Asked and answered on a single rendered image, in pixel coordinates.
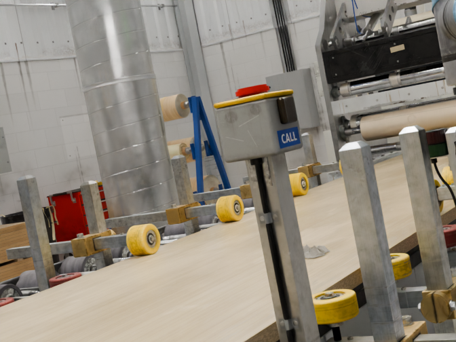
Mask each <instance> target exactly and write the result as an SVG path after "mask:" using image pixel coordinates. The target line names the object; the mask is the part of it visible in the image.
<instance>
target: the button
mask: <svg viewBox="0 0 456 342"><path fill-rule="evenodd" d="M268 90H270V89H269V85H267V84H262V85H254V86H250V87H247V88H241V89H238V90H237V92H236V93H235V95H236V96H238V98H241V97H245V96H252V95H255V94H260V93H263V92H265V93H266V92H268Z"/></svg>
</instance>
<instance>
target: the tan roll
mask: <svg viewBox="0 0 456 342"><path fill-rule="evenodd" d="M416 125H418V126H420V127H422V128H424V129H425V131H429V130H436V129H441V128H452V127H456V100H452V101H448V102H441V103H436V104H429V105H425V106H421V107H414V108H410V109H403V110H399V111H392V112H388V113H381V114H376V115H370V116H366V117H363V118H362V119H361V120H360V126H359V127H355V128H348V129H345V135H346V136H349V135H354V134H362V137H363V139H364V140H365V141H370V140H378V139H382V138H391V137H395V136H399V133H400V132H401V131H402V130H403V129H404V128H406V127H409V126H416Z"/></svg>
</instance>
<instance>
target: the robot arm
mask: <svg viewBox="0 0 456 342"><path fill-rule="evenodd" d="M432 13H433V14H434V18H435V23H436V30H437V34H438V41H439V46H440V53H441V57H442V62H443V67H444V68H442V69H441V72H442V73H445V78H446V84H447V85H448V86H455V88H453V93H454V95H456V0H432Z"/></svg>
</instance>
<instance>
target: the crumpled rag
mask: <svg viewBox="0 0 456 342"><path fill-rule="evenodd" d="M326 251H327V252H330V250H329V249H328V248H327V247H325V246H319V245H318V246H317V247H316V246H315V245H314V246H313V247H311V248H310V247H309V246H308V245H307V244H306V246H303V252H304V255H305V258H308V259H309V258H316V257H319V256H324V255H325V253H326Z"/></svg>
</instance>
